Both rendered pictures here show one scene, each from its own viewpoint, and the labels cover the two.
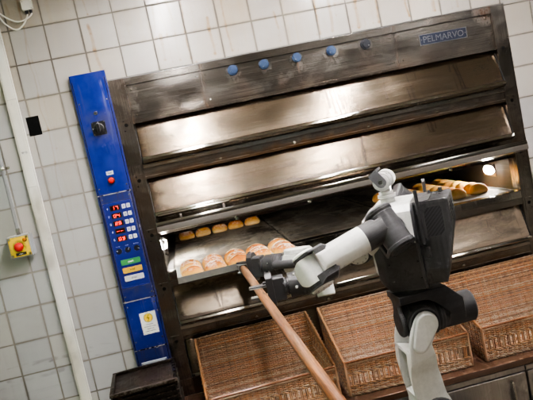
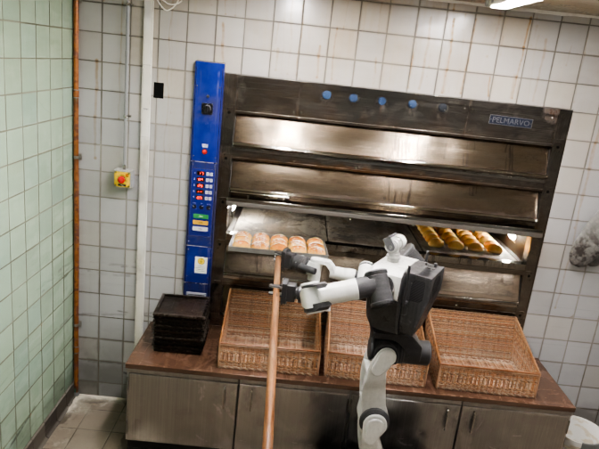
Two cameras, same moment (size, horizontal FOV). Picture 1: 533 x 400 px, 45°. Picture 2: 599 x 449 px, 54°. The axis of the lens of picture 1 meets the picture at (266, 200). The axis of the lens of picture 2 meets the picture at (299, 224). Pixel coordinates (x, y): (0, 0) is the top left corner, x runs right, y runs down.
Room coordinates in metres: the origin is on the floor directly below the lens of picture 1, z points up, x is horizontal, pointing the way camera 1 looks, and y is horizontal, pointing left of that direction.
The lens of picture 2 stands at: (-0.28, -0.24, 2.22)
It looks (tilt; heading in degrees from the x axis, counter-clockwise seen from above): 16 degrees down; 6
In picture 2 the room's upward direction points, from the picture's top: 6 degrees clockwise
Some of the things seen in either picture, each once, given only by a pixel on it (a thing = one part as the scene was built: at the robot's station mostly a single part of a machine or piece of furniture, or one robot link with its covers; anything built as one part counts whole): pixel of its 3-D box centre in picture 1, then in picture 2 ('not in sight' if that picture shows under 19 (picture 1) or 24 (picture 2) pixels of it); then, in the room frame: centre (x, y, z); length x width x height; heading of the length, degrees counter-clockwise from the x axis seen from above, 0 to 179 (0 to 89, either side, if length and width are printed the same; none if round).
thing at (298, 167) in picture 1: (335, 157); (385, 190); (3.09, -0.37, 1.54); 1.79 x 0.11 x 0.19; 97
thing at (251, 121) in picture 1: (324, 104); (391, 145); (3.09, -0.37, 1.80); 1.79 x 0.11 x 0.19; 97
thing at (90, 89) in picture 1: (149, 266); (221, 208); (3.88, 0.79, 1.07); 1.93 x 0.16 x 2.15; 7
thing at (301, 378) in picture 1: (263, 367); (271, 330); (2.75, 0.17, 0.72); 0.56 x 0.49 x 0.28; 98
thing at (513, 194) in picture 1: (349, 233); (375, 250); (3.11, -0.37, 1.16); 1.80 x 0.06 x 0.04; 97
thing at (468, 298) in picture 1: (433, 305); (399, 344); (2.23, -0.51, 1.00); 0.28 x 0.13 x 0.18; 98
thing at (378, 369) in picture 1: (389, 334); (374, 339); (2.83, -0.42, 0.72); 0.56 x 0.49 x 0.28; 95
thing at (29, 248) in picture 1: (21, 245); (124, 178); (2.86, 1.12, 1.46); 0.10 x 0.07 x 0.10; 97
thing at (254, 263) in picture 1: (263, 265); (293, 261); (2.62, 0.07, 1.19); 0.12 x 0.10 x 0.13; 63
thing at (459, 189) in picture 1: (426, 193); (455, 232); (3.59, -0.89, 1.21); 0.61 x 0.48 x 0.06; 7
